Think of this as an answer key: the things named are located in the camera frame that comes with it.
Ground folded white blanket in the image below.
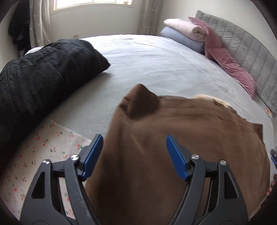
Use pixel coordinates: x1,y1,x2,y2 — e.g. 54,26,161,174
163,19,207,42

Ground pink velvet pillow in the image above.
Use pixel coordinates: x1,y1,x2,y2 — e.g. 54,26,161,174
208,48,256,98
188,17,223,60

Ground grey curtain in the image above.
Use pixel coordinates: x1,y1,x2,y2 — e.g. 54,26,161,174
138,0,163,35
29,0,51,48

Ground grey curtain right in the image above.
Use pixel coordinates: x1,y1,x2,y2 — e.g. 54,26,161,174
138,0,163,35

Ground hanging black clothes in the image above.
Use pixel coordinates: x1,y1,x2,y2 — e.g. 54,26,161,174
8,1,31,54

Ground brown coat with fur collar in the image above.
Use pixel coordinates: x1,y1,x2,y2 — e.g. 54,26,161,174
86,84,270,224

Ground grey curtain left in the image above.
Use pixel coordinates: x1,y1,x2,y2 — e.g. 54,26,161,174
29,0,51,48

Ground pink velvet pillow back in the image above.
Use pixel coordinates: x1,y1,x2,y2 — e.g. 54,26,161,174
188,17,223,60

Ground grey bed sheet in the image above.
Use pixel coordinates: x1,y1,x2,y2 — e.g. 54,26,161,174
24,34,277,180

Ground pink velvet pillow front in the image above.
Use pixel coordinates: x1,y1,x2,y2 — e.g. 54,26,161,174
208,48,256,98

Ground folded light blue blanket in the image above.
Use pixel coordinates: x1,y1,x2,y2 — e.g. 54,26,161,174
160,27,205,54

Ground cherry print white cloth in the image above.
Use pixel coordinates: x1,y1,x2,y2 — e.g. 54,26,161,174
1,119,91,219

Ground grey padded headboard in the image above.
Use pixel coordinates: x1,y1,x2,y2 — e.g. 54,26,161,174
196,10,277,115

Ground black quilted jacket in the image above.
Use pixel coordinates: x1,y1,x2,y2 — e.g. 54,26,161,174
1,39,110,170

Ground small orange packet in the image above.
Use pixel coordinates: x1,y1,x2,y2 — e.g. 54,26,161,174
265,107,273,118

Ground person right hand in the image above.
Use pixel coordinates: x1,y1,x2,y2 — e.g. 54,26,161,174
266,174,277,197

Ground bright window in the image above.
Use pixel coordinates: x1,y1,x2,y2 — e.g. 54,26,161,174
49,0,134,14

